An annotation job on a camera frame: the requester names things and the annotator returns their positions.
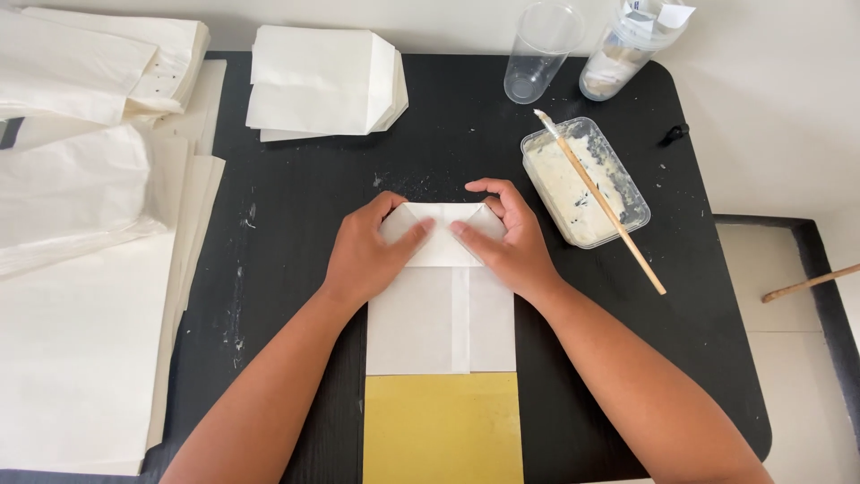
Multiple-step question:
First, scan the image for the person's right hand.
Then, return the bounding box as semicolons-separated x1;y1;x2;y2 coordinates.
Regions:
449;178;565;303

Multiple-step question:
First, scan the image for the person's left hand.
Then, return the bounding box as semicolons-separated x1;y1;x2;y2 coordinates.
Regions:
321;191;437;311

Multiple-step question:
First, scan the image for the white paper bag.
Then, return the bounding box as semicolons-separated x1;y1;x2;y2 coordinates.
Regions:
365;202;517;376

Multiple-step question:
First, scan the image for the plastic container of white glue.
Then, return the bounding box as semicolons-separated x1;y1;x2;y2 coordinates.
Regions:
520;116;652;250

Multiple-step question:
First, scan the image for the stack of folded paper bags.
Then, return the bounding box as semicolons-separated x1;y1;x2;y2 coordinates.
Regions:
245;25;410;143

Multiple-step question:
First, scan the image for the yellow cardboard sheet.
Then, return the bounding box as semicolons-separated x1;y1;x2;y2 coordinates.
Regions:
362;372;525;484

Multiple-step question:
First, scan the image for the empty clear plastic cup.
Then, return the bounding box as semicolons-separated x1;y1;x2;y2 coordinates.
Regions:
503;2;586;106

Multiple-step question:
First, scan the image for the clear cup with paper scraps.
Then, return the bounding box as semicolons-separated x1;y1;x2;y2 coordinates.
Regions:
578;0;697;102

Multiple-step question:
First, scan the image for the wooden stick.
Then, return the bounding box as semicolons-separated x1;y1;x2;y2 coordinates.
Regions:
761;263;860;304

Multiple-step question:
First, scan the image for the stack of white paper sheets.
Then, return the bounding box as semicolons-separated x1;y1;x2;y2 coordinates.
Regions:
0;59;228;477

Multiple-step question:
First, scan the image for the crumpled heap of paper bags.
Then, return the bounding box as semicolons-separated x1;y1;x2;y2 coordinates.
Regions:
0;124;170;278

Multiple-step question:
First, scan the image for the pile of white paper bags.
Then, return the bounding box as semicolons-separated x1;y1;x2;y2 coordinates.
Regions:
0;7;211;129

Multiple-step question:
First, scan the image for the wooden handled glue brush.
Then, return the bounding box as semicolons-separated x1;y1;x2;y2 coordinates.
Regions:
533;109;668;297

